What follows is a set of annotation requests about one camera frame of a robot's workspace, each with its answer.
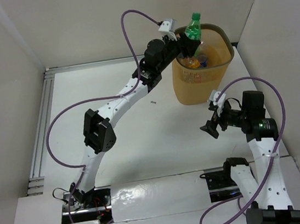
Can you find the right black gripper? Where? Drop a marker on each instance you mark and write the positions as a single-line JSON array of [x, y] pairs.
[[210, 126]]

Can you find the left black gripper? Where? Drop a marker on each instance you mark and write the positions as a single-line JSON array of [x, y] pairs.
[[183, 44]]

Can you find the clear bottle yellow cap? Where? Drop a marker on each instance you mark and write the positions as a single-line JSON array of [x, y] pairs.
[[189, 62]]

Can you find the clear bottle blue label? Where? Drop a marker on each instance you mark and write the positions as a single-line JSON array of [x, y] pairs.
[[203, 60]]

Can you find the green plastic bottle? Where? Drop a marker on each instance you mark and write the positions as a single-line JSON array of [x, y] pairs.
[[193, 30]]

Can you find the clear bottle orange white label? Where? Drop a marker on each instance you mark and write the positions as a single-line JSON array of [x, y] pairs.
[[203, 48]]

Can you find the clear bottle red label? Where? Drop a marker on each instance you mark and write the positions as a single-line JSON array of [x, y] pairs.
[[192, 78]]

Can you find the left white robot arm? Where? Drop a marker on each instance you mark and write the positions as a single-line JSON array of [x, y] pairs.
[[98, 127]]

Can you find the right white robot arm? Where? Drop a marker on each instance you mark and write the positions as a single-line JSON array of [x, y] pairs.
[[273, 204]]

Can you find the orange mesh waste bin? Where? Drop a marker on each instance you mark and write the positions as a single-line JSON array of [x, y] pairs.
[[220, 54]]

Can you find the white tape sheet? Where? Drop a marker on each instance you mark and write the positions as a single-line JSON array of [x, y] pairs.
[[158, 197]]

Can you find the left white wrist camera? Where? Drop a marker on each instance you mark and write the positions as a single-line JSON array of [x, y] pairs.
[[167, 29]]

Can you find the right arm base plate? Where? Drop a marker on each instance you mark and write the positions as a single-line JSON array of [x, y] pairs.
[[220, 187]]

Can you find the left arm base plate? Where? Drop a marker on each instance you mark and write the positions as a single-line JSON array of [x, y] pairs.
[[97, 209]]

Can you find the aluminium frame rail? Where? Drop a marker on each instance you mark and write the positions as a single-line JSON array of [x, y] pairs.
[[144, 150]]

